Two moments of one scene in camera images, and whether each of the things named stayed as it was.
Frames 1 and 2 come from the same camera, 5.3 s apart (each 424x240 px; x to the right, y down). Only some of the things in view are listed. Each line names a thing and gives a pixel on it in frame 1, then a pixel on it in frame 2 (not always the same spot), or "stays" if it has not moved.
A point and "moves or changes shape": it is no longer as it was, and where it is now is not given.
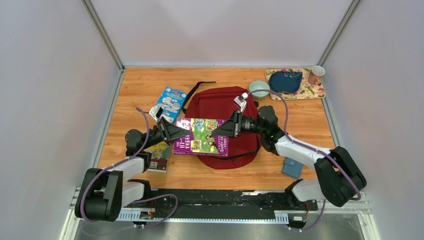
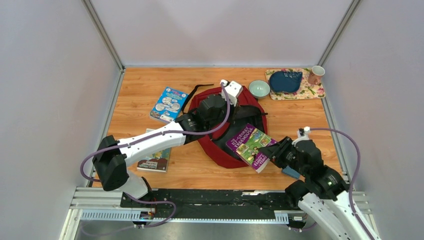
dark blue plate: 288,81 stays
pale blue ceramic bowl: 259,84 stays
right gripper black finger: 231,126 → 272,152
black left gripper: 168,132 → 226,103
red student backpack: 219,103 moves or changes shape
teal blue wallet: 292,168 stays
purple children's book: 201,141 → 245,142
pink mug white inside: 317,72 stays
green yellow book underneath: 160,157 stays
